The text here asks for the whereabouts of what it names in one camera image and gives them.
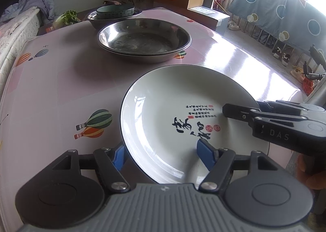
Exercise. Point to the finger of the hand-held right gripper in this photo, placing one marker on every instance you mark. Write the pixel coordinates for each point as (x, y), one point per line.
(239, 112)
(282, 105)

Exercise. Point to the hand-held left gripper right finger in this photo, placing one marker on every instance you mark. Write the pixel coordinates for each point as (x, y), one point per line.
(205, 154)

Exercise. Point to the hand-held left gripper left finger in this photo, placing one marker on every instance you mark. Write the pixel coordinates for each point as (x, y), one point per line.
(118, 155)

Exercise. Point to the white calligraphy plate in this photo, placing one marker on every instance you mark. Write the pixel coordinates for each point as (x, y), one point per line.
(158, 110)

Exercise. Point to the deep steel bowl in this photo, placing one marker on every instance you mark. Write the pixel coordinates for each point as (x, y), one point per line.
(94, 22)

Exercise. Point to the celadon ceramic bowl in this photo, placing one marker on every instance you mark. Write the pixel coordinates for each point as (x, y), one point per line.
(114, 12)

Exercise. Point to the person's right hand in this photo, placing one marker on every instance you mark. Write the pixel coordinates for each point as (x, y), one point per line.
(315, 182)

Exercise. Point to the pale yellow shoe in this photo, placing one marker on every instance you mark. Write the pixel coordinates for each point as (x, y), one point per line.
(298, 73)

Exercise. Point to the black and white shoe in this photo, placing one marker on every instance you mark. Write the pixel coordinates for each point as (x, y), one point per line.
(282, 57)

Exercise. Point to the black tripod stand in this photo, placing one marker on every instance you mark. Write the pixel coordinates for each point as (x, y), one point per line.
(317, 61)

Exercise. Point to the pink balloon print tablecloth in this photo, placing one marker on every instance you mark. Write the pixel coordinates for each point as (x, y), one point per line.
(63, 84)

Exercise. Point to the blue cloth with circles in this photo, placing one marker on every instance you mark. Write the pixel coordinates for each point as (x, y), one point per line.
(275, 13)

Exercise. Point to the white topped cardboard box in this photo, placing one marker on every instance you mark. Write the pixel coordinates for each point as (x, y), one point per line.
(211, 17)

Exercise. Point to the shallow steel plate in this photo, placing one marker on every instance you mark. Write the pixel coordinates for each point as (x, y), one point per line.
(142, 38)
(142, 58)

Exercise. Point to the green napa cabbage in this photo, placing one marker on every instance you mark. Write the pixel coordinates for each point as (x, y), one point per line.
(67, 18)

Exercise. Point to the white quilted mattress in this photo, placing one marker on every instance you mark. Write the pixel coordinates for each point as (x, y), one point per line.
(12, 36)

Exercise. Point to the grey blue clothes pile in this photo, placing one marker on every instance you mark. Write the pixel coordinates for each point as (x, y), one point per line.
(33, 3)

